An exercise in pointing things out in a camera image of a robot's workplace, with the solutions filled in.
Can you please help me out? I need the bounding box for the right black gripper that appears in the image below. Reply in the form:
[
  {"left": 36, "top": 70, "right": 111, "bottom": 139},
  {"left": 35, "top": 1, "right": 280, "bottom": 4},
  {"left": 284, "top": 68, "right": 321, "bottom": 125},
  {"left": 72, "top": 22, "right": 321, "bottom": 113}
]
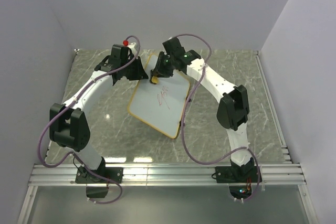
[{"left": 152, "top": 52, "right": 175, "bottom": 80}]

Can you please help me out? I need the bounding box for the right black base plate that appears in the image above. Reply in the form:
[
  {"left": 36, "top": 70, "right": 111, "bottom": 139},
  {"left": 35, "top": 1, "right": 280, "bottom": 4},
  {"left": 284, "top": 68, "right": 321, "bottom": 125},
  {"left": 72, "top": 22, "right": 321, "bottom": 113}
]
[{"left": 211, "top": 166, "right": 262, "bottom": 184}]

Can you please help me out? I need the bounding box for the yellow-framed whiteboard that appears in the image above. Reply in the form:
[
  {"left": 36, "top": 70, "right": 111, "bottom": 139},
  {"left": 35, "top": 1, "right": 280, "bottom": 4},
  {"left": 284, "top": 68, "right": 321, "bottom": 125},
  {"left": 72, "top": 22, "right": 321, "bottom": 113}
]
[{"left": 127, "top": 53, "right": 191, "bottom": 140}]

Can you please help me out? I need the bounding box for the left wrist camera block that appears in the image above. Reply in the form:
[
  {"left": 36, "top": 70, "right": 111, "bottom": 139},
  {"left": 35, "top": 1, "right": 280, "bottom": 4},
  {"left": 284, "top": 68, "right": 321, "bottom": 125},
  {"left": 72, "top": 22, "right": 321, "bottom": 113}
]
[{"left": 109, "top": 44, "right": 130, "bottom": 61}]

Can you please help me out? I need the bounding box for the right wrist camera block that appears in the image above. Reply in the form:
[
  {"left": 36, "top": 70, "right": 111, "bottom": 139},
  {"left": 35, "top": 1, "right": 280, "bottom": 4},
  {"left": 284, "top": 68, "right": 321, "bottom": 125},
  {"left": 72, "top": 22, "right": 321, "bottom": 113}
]
[{"left": 162, "top": 37, "right": 185, "bottom": 57}]

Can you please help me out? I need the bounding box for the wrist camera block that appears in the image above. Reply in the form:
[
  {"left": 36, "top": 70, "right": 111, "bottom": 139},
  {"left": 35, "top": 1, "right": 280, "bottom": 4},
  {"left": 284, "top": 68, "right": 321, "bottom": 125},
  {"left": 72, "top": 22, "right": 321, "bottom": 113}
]
[
  {"left": 109, "top": 44, "right": 130, "bottom": 61},
  {"left": 162, "top": 37, "right": 185, "bottom": 57}
]

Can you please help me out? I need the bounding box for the aluminium mounting rail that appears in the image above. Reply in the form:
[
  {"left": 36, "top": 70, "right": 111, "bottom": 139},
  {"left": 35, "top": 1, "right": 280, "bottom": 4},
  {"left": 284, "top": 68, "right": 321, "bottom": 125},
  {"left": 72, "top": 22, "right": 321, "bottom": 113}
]
[{"left": 28, "top": 163, "right": 306, "bottom": 187}]

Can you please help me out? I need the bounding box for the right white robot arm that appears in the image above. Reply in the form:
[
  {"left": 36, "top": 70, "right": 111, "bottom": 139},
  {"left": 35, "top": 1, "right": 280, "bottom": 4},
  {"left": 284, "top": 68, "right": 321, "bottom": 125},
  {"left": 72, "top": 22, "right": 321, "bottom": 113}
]
[{"left": 150, "top": 50, "right": 258, "bottom": 182}]

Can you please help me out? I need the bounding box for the right controller board with leds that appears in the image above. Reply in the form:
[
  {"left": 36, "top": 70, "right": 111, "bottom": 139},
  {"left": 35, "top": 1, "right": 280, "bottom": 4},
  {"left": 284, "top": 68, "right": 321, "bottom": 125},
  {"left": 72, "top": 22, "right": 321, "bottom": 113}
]
[{"left": 229, "top": 186, "right": 253, "bottom": 201}]

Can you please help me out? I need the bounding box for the yellow eraser pad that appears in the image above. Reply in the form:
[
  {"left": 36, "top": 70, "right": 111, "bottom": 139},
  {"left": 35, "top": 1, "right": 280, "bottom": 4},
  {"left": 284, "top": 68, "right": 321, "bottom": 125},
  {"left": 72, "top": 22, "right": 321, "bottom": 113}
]
[{"left": 150, "top": 76, "right": 159, "bottom": 84}]

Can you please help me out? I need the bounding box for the left black controller box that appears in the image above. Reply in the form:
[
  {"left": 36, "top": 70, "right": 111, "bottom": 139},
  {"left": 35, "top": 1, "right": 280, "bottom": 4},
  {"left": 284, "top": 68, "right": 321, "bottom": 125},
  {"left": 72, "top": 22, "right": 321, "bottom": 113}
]
[{"left": 86, "top": 186, "right": 109, "bottom": 199}]

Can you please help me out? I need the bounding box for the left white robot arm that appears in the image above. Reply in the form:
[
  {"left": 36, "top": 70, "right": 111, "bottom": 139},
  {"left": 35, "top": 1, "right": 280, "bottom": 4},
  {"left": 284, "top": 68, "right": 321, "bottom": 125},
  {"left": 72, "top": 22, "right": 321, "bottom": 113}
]
[{"left": 46, "top": 52, "right": 148, "bottom": 183}]

